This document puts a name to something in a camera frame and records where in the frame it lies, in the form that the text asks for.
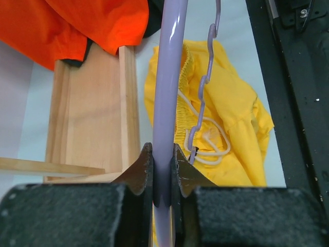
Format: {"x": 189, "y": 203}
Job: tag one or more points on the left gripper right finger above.
{"x": 208, "y": 215}

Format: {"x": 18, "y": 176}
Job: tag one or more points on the wooden clothes rack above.
{"x": 93, "y": 131}

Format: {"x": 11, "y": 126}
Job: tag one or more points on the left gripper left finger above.
{"x": 117, "y": 213}

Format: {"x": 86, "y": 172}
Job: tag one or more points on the orange shorts front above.
{"x": 47, "y": 31}

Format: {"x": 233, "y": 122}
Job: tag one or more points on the lavender hanger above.
{"x": 167, "y": 90}

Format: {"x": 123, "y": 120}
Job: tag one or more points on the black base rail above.
{"x": 291, "y": 38}

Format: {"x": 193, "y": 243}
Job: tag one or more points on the yellow shorts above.
{"x": 233, "y": 139}

